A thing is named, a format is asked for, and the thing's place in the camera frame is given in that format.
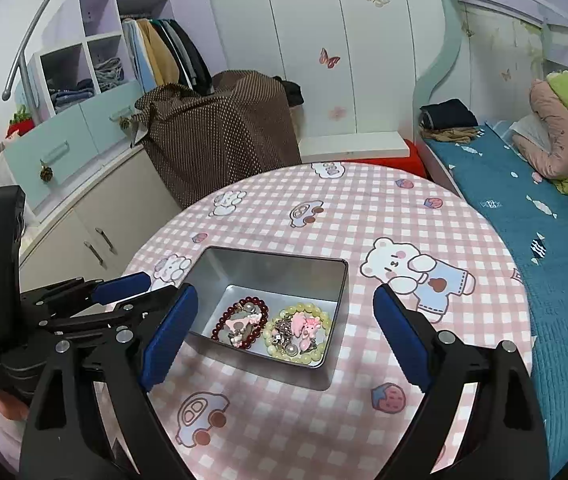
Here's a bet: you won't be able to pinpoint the dark red bead bracelet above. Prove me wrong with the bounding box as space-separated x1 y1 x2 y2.
210 296 270 350

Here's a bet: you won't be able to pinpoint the yellow-green bead bracelet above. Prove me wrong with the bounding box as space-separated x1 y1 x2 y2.
263 301 334 365

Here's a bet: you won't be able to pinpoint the silver chain pink charm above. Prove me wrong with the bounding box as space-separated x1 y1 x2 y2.
269 311 323 358

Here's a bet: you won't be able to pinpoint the jade pendant pink charm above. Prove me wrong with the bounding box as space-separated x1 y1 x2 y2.
211 302 263 350

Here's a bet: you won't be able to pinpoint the left hand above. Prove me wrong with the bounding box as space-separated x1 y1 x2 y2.
0 390 29 420

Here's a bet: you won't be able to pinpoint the white low cabinet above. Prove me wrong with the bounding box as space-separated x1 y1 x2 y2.
19 146 180 290

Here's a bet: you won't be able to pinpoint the pink checked cartoon tablecloth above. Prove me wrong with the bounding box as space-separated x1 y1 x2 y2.
128 162 532 479

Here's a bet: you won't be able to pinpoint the grey metal tin box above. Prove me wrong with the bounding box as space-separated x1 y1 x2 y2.
185 247 349 391

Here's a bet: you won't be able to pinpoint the brown dotted fabric cover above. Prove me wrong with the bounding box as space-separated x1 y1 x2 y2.
132 70 303 209

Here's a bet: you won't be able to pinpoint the red stool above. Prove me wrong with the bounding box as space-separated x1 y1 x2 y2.
303 136 430 179

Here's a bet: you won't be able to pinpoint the teal patterned bed sheet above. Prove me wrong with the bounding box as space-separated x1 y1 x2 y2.
427 126 568 479

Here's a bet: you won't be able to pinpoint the teal drawer shelf unit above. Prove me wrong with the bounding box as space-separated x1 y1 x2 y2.
0 0 170 220

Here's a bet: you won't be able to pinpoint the folded black clothes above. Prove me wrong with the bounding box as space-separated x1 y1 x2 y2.
418 99 478 131

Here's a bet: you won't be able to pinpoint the hanging clothes row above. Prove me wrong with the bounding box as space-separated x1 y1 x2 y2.
121 16 212 96

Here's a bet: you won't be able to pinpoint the white wardrobe with butterflies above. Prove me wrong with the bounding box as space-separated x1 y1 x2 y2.
210 0 444 160

